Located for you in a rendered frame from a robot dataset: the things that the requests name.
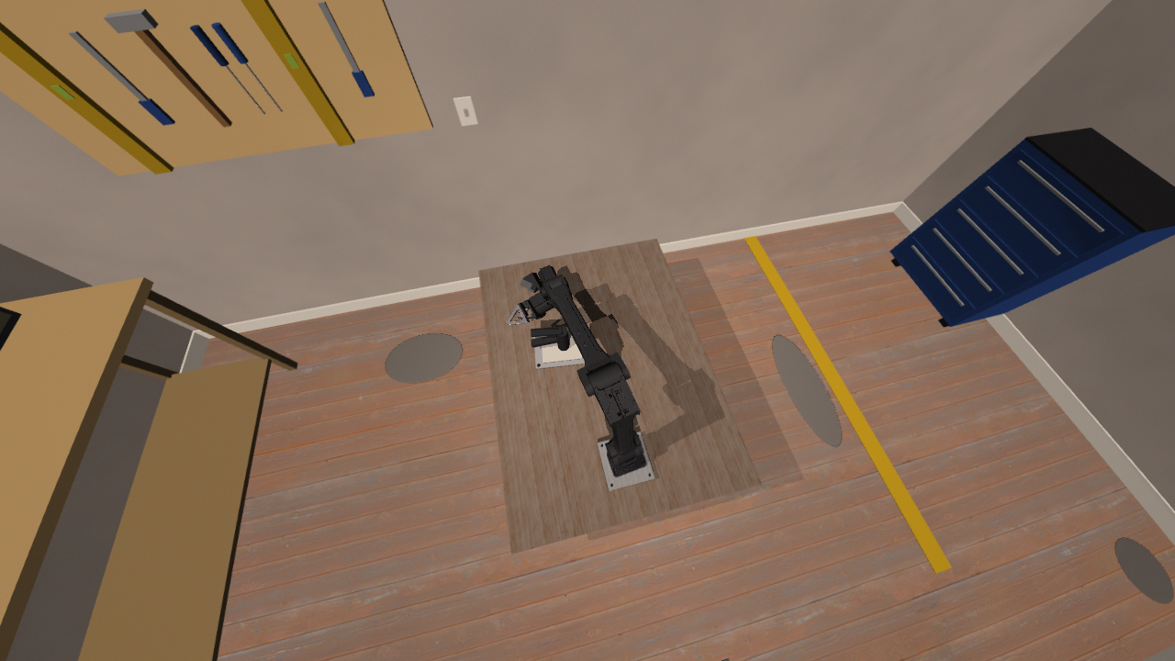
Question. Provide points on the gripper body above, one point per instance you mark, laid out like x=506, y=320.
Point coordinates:
x=538, y=312

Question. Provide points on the white mounting plate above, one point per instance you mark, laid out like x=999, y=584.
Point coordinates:
x=540, y=365

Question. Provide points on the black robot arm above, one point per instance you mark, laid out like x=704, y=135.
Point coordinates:
x=602, y=374

